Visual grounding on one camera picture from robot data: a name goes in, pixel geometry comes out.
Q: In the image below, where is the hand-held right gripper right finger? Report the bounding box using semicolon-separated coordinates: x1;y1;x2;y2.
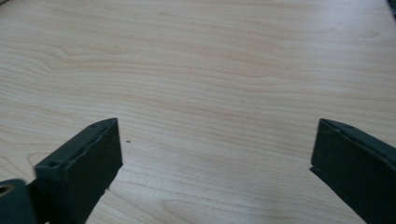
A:
309;118;396;224

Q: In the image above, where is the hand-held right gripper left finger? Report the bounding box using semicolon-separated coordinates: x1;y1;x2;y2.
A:
27;117;123;224

